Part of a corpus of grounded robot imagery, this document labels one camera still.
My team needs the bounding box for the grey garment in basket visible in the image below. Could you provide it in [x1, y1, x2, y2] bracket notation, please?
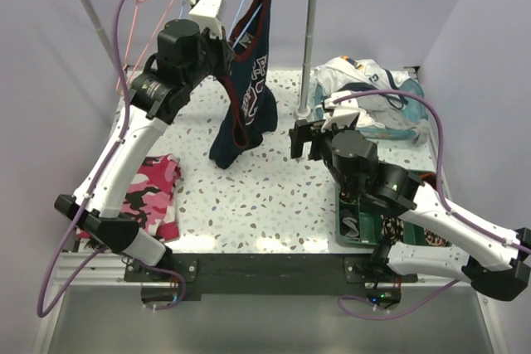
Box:
[323, 95, 432, 147]

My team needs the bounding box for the brown pink floral rolled tie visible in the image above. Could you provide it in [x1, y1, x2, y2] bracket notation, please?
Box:
[424, 230, 449, 247]

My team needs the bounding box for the green compartment tray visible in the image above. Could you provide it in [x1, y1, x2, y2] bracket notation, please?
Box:
[335, 185, 429, 248]

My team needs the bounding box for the white garment in basket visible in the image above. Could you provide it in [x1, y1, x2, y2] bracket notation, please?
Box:
[315, 56, 412, 95]

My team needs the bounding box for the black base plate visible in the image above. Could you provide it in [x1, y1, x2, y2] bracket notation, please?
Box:
[124, 253, 418, 303]

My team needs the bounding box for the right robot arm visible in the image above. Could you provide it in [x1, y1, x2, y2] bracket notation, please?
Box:
[289, 120, 530, 302]

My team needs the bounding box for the pink camouflage folded garment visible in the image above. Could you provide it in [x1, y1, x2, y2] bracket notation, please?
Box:
[74, 153, 183, 247]

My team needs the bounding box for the pink wire hanger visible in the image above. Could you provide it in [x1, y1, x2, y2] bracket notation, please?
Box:
[118, 0, 182, 85]

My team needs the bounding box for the navy tank top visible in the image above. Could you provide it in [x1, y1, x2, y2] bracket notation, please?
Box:
[209, 0, 278, 169]

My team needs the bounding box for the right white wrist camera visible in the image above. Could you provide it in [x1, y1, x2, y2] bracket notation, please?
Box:
[321, 99, 360, 132]

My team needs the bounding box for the grey white rolled tie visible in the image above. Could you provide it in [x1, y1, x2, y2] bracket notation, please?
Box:
[341, 215, 361, 242]

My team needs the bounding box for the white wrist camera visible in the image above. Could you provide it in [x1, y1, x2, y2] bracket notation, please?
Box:
[188, 0, 224, 40]
[321, 99, 360, 132]

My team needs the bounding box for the black white spotted rolled tie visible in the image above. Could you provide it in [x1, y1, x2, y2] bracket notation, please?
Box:
[382, 216, 405, 242]

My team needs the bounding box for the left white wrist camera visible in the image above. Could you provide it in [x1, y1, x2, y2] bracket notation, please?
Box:
[188, 0, 224, 40]

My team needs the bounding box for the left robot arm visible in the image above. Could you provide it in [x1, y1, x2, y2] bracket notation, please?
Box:
[54, 19, 233, 281]

